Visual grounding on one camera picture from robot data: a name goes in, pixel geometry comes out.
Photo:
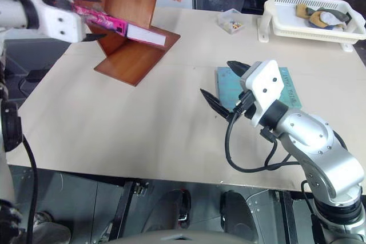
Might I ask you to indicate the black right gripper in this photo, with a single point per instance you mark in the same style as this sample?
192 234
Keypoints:
246 101

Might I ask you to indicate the pink cover book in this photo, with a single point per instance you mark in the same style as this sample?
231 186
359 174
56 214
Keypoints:
114 24

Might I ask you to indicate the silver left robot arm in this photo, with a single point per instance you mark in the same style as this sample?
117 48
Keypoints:
11 9

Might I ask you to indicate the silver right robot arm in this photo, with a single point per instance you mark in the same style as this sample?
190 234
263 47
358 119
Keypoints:
317 141

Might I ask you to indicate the teal cover book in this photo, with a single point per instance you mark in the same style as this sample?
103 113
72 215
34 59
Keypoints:
228 89

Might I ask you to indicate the wooden bookshelf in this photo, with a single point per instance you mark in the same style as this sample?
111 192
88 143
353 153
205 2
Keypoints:
128 55

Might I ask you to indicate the small clear plastic box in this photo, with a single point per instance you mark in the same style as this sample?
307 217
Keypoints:
230 21

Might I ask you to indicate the white plastic basket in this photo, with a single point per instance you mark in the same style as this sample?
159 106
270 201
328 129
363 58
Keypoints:
286 27

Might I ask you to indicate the tan cloth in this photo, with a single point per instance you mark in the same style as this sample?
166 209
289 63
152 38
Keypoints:
303 11

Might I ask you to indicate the white cloth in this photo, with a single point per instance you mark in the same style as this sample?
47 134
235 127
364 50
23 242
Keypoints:
330 19

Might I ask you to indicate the grey olive cloth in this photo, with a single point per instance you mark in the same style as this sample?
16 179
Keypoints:
334 14

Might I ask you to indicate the grey rounded robot body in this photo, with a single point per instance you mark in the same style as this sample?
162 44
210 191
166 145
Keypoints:
183 238

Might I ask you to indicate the black table leg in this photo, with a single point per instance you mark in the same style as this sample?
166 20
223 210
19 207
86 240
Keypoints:
121 209

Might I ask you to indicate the grey shoe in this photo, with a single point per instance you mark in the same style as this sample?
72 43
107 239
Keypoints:
48 229

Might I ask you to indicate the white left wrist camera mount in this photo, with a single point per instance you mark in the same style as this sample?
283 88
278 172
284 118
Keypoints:
60 22

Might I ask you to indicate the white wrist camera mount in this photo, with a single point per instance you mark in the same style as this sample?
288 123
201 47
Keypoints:
60 22
266 84

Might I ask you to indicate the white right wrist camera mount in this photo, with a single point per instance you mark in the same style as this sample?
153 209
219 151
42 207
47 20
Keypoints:
266 84

